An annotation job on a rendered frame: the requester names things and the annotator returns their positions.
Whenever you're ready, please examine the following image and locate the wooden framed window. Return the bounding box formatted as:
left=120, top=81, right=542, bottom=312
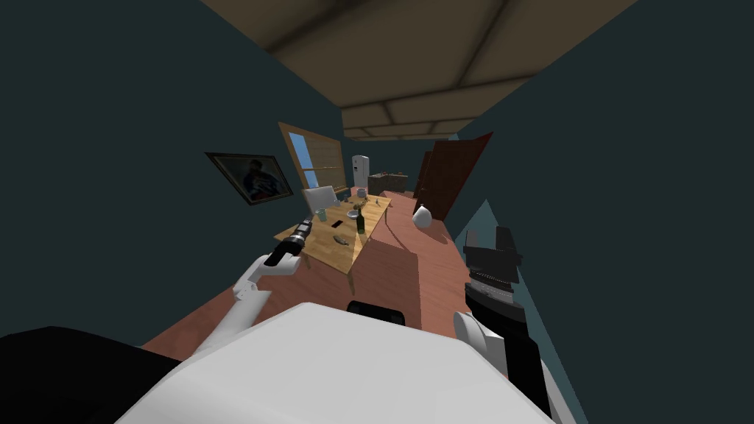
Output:
left=277, top=121, right=349, bottom=199

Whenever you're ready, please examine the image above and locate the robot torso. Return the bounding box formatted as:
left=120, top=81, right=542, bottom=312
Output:
left=114, top=300, right=556, bottom=424

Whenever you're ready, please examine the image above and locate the dark kitchen counter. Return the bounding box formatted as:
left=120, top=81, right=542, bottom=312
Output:
left=367, top=171, right=409, bottom=197

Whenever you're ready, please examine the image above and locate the white chair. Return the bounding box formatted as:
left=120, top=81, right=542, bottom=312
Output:
left=301, top=185, right=341, bottom=216

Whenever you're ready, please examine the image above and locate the brown wooden door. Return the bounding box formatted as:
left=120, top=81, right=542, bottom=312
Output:
left=412, top=131, right=496, bottom=222

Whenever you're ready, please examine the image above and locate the white refrigerator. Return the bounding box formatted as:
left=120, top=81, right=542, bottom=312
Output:
left=351, top=155, right=371, bottom=190

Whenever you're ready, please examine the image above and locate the dark framed wall picture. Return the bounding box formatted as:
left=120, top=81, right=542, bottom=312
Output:
left=204, top=151, right=295, bottom=207

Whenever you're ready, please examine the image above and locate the wooden dining table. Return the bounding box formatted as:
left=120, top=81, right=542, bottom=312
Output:
left=273, top=193, right=393, bottom=295

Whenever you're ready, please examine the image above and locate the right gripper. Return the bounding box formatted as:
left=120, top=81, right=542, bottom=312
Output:
left=462, top=226, right=524, bottom=288

